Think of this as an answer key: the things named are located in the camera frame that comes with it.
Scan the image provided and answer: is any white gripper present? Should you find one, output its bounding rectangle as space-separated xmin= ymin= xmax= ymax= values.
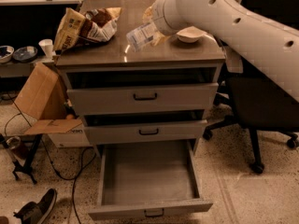
xmin=142 ymin=0 xmax=181 ymax=47

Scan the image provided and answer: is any clear plastic water bottle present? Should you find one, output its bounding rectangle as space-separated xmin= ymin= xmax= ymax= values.
xmin=126 ymin=22 xmax=158 ymax=51

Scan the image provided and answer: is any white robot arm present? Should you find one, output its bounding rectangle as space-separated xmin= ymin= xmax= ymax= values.
xmin=151 ymin=0 xmax=299 ymax=101

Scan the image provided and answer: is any grey drawer cabinet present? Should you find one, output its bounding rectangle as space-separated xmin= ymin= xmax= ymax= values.
xmin=54 ymin=0 xmax=227 ymax=157

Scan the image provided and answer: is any grey top drawer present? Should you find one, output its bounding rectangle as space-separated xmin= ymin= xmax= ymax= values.
xmin=67 ymin=83 xmax=218 ymax=115

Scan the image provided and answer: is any grey drawer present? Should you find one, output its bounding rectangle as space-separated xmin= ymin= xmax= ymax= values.
xmin=67 ymin=83 xmax=218 ymax=115
xmin=85 ymin=119 xmax=207 ymax=145
xmin=89 ymin=140 xmax=212 ymax=221

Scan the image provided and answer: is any grey middle drawer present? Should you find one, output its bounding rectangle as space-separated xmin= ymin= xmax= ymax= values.
xmin=85 ymin=119 xmax=207 ymax=145

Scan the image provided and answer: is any grey bottom drawer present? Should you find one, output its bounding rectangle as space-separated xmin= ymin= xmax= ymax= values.
xmin=89 ymin=140 xmax=212 ymax=221

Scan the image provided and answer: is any yellow brown chip bag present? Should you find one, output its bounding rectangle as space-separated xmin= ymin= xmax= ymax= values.
xmin=53 ymin=7 xmax=121 ymax=51

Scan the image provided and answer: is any white paper cup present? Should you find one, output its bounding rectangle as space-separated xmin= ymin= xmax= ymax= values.
xmin=38 ymin=39 xmax=53 ymax=59

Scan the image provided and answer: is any black office chair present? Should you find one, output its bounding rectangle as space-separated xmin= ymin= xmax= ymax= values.
xmin=203 ymin=0 xmax=299 ymax=174

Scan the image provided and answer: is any brown cardboard box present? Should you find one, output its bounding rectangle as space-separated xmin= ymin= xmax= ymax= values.
xmin=15 ymin=63 xmax=82 ymax=134

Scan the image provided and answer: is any blue patterned bowl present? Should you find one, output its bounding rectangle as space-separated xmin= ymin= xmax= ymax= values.
xmin=13 ymin=46 xmax=37 ymax=63

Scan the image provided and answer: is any white cardboard box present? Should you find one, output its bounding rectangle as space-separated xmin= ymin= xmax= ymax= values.
xmin=49 ymin=124 xmax=91 ymax=147

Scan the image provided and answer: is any white blue bowl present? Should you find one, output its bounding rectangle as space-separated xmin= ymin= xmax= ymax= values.
xmin=0 ymin=46 xmax=14 ymax=63

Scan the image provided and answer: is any black metal stand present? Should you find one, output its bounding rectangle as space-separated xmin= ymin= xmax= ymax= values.
xmin=0 ymin=134 xmax=41 ymax=184

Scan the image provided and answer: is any dark grey shoe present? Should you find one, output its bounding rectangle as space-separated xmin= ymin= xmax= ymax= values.
xmin=13 ymin=189 xmax=57 ymax=224

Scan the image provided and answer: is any black floor cable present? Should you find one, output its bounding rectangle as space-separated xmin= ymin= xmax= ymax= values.
xmin=0 ymin=91 xmax=97 ymax=224

